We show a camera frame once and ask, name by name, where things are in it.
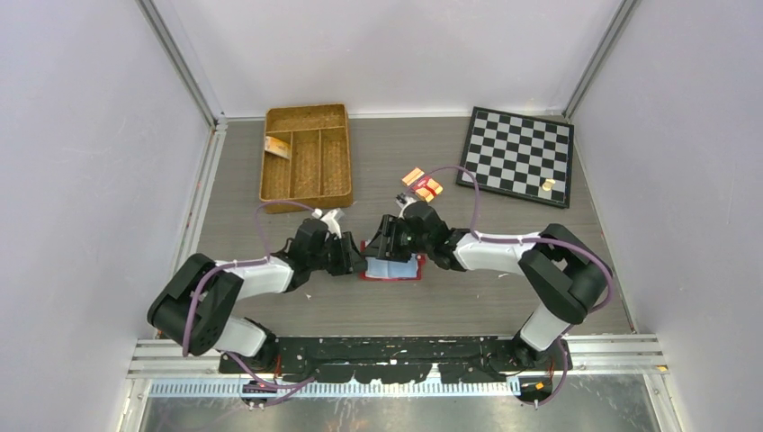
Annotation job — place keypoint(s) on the red leather card holder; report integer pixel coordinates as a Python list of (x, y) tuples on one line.
[(378, 270)]

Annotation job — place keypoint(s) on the aluminium frame rail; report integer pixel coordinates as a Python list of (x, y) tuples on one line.
[(194, 220)]

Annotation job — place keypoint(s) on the yellow credit card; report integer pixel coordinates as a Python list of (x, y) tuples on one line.
[(278, 147)]

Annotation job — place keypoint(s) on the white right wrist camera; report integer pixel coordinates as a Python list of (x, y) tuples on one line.
[(403, 200)]

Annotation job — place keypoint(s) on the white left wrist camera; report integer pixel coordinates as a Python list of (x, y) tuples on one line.
[(331, 218)]

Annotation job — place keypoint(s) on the woven wicker divided tray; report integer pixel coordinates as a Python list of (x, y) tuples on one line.
[(319, 174)]

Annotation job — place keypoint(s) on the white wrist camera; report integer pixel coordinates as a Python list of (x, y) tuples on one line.
[(331, 218), (403, 200)]

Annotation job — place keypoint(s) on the red and gold card box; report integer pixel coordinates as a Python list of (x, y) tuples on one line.
[(423, 186)]

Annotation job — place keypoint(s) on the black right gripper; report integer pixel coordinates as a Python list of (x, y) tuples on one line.
[(379, 247)]

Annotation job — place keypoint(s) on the black and white chessboard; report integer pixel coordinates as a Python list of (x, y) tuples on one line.
[(512, 154)]

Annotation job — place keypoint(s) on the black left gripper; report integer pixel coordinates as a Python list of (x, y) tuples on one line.
[(349, 261)]

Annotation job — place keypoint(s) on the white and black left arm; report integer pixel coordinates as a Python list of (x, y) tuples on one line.
[(195, 309)]

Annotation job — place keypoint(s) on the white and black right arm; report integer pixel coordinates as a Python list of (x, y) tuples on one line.
[(567, 277)]

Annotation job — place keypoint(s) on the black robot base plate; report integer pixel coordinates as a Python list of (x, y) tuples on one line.
[(398, 360)]

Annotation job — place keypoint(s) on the small wooden chess piece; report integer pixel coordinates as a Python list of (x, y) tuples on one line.
[(548, 185)]

